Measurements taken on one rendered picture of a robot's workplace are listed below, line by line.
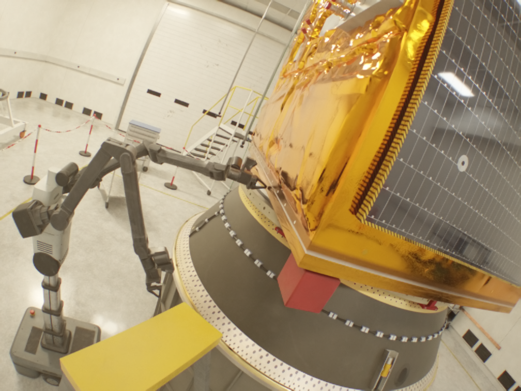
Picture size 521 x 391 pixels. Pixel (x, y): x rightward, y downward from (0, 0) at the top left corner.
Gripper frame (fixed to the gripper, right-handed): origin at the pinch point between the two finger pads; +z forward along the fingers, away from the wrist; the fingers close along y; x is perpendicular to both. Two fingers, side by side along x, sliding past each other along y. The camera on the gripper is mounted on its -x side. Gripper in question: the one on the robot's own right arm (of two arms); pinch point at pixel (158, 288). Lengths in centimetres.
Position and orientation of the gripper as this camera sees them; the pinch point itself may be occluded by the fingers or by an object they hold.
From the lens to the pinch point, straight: 129.2
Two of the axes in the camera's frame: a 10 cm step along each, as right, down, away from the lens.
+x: -9.5, 2.1, -2.3
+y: -3.0, -3.9, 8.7
